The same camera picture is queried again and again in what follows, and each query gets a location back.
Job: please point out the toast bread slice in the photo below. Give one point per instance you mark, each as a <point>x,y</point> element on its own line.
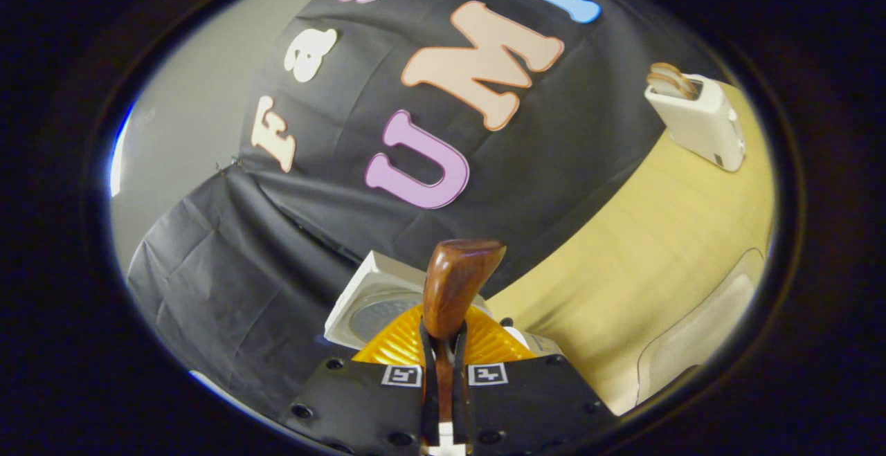
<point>678,75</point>
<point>668,88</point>

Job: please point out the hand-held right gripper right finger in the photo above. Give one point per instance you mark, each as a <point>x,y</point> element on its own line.
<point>460,387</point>

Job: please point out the white toaster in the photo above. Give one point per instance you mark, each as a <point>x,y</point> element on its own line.
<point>699,124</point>

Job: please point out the black backdrop cloth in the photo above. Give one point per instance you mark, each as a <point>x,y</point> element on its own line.
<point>277,248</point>

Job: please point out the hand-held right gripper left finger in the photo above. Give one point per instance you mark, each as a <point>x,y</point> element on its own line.
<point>429,387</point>

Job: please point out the white rice cooker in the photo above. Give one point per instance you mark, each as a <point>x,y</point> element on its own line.
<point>367,283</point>

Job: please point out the brown wooden spoon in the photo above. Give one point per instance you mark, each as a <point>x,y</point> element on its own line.
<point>457,283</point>

